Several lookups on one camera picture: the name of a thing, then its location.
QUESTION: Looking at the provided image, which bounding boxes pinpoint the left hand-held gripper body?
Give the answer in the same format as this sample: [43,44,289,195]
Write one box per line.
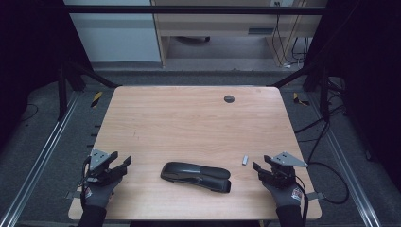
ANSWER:
[83,148,128,187]

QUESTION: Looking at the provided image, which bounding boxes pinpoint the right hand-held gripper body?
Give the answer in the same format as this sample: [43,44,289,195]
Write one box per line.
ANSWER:
[258,151,309,190]

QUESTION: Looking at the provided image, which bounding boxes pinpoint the black stapler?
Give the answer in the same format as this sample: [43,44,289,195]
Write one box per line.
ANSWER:
[160,161,233,194]

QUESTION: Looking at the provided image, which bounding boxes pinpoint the person's right hand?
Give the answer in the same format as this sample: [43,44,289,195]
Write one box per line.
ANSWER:
[262,180,305,210]

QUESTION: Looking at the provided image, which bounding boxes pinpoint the person's left hand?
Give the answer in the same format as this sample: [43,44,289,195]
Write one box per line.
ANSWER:
[79,177,123,209]

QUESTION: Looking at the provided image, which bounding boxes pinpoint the grey tape piece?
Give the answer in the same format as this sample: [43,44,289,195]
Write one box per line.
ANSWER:
[305,191,326,201]
[64,190,83,201]

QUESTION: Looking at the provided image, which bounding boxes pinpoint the yellow black tape strip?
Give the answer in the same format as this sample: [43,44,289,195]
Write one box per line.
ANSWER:
[292,92,310,107]
[90,91,104,109]

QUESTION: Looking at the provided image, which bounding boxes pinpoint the white cabinet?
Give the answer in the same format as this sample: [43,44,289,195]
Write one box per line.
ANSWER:
[63,0,162,63]

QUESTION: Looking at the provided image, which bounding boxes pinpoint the black curtain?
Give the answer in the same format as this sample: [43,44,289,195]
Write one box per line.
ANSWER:
[0,0,93,150]
[305,0,401,192]

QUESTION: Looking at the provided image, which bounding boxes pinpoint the left hand-held gripper cable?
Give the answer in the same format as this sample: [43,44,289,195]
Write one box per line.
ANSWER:
[80,155,93,192]

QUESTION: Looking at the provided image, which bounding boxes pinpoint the hand-held gripper cable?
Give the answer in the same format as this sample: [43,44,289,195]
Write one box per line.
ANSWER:
[294,174,310,227]
[80,155,93,192]

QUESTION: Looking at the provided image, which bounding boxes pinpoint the right hand-held gripper cable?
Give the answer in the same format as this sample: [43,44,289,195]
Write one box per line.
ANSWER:
[294,174,310,227]

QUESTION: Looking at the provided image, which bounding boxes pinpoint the aluminium floor rail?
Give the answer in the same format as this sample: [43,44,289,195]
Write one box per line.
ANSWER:
[0,91,81,227]
[306,94,383,227]

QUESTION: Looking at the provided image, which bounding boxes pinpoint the black floor cable loop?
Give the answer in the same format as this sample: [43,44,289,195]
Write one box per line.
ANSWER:
[306,161,350,205]

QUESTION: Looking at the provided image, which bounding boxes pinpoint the black frame strut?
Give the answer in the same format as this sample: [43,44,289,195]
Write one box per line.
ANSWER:
[57,61,120,121]
[270,61,331,121]

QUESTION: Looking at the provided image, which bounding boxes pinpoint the black cables under desk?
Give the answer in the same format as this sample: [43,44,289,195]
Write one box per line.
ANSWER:
[271,1,313,68]

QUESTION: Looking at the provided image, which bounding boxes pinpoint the black horizontal frame bar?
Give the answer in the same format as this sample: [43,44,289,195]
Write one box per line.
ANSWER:
[62,5,327,15]

